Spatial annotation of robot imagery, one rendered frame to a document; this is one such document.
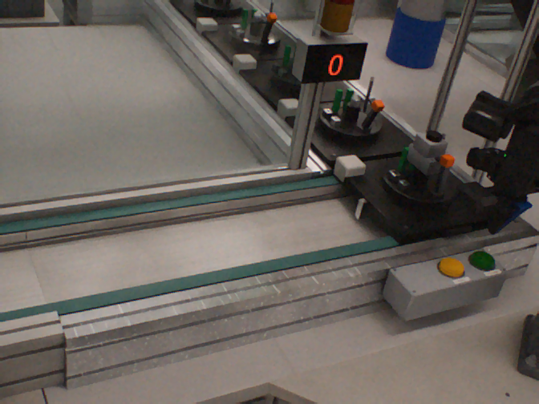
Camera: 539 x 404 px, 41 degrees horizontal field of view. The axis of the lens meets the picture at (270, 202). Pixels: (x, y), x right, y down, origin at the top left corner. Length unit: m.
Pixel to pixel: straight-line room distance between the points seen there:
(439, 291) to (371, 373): 0.18
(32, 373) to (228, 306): 0.29
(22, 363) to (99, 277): 0.20
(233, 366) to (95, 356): 0.21
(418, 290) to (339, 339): 0.15
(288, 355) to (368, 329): 0.16
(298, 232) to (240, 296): 0.27
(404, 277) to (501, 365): 0.22
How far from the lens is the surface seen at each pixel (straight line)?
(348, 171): 1.40
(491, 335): 1.32
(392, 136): 1.60
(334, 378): 1.14
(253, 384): 1.10
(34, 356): 1.03
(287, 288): 1.12
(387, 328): 1.25
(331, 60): 1.27
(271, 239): 1.28
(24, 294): 1.14
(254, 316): 1.12
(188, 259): 1.21
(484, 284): 1.28
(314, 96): 1.35
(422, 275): 1.22
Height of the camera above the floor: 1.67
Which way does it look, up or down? 33 degrees down
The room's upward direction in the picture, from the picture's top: 10 degrees clockwise
